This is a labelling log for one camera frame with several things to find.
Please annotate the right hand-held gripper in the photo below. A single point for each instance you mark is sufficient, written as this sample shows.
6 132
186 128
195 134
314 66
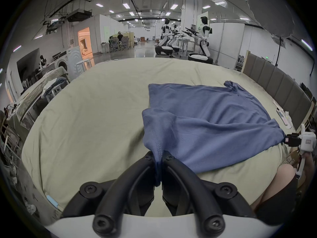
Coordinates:
309 141

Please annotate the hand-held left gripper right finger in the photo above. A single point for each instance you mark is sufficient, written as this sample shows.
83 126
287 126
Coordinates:
195 194

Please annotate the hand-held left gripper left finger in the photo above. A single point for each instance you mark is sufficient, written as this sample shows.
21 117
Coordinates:
116 197

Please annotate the blue shirt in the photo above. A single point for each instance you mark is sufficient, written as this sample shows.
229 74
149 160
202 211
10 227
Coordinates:
210 132

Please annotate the person's right hand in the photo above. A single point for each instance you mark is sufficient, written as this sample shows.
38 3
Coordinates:
310 164

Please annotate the white phone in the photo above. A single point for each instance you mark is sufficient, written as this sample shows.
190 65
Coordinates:
284 119

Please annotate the person's legs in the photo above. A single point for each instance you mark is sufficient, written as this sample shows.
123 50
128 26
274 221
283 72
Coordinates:
277 190

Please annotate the grey padded headboard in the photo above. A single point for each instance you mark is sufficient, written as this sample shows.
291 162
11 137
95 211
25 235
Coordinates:
272 78

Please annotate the bed with pale green sheet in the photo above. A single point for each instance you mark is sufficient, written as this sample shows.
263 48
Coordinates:
99 120

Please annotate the table with piled clothes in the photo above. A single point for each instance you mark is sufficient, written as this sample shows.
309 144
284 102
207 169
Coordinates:
37 93

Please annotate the photo umbrella on stand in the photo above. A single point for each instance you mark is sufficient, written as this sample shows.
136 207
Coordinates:
272 9

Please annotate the white washing machine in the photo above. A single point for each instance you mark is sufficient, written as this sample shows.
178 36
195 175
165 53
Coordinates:
71 61

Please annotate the group of people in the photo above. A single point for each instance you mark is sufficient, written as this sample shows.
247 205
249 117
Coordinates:
118 40

